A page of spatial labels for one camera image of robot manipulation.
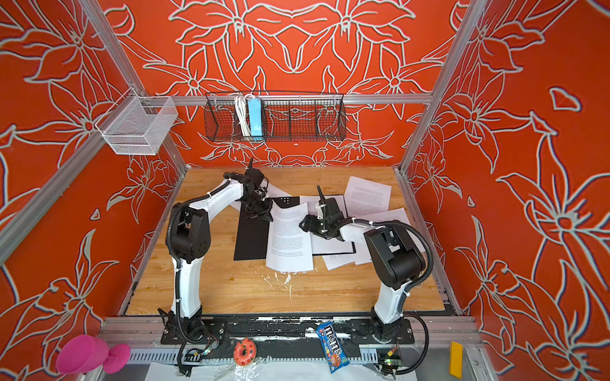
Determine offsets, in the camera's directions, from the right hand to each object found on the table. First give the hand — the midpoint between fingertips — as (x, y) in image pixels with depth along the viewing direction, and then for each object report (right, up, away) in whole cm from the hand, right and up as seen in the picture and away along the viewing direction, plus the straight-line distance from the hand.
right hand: (302, 225), depth 94 cm
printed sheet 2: (+13, -13, -6) cm, 19 cm away
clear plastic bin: (-66, +40, -3) cm, 77 cm away
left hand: (-11, +3, -1) cm, 12 cm away
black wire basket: (-13, +46, +6) cm, 48 cm away
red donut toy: (-17, -34, -25) cm, 46 cm away
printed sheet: (+30, +11, +16) cm, 35 cm away
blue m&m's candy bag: (+10, -33, -25) cm, 43 cm away
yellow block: (+46, -36, -25) cm, 64 cm away
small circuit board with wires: (+27, -37, -26) cm, 53 cm away
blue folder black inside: (+16, -10, -4) cm, 19 cm away
